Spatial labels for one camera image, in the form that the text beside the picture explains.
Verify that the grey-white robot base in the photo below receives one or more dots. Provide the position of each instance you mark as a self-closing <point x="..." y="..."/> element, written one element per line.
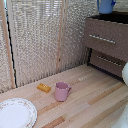
<point x="121" y="119"/>

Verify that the dark brown drawer cabinet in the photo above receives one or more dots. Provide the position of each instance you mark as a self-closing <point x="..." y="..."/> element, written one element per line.
<point x="106" y="16"/>

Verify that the pink ceramic mug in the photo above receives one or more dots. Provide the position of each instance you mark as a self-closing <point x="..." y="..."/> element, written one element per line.
<point x="61" y="92"/>

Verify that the yellow rectangular block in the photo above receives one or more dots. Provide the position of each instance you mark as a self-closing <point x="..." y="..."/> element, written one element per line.
<point x="44" y="88"/>

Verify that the wide woven screen panel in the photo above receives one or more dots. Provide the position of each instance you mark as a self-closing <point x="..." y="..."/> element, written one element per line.
<point x="33" y="43"/>

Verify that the white floral-rimmed plate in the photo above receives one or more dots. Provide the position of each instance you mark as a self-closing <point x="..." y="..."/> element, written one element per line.
<point x="15" y="114"/>

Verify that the thin wooden screen post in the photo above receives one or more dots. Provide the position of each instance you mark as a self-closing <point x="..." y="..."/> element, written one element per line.
<point x="61" y="36"/>

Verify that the slanted wooden screen post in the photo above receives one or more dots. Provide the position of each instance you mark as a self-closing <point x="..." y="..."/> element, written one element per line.
<point x="8" y="50"/>

